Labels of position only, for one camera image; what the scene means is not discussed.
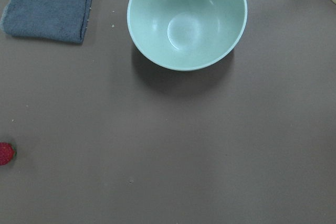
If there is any red strawberry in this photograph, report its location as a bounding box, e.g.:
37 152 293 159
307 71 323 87
0 142 17 166

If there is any mint green bowl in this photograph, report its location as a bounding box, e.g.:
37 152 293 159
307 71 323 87
127 0 248 71

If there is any grey folded cloth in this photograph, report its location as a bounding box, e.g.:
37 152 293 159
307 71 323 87
1 0 92 44

